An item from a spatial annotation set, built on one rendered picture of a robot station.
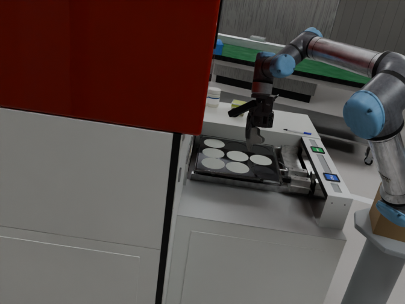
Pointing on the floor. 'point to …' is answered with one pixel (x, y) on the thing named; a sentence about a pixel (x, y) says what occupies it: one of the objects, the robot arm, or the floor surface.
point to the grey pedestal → (374, 265)
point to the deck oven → (274, 35)
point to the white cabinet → (248, 265)
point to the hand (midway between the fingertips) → (248, 147)
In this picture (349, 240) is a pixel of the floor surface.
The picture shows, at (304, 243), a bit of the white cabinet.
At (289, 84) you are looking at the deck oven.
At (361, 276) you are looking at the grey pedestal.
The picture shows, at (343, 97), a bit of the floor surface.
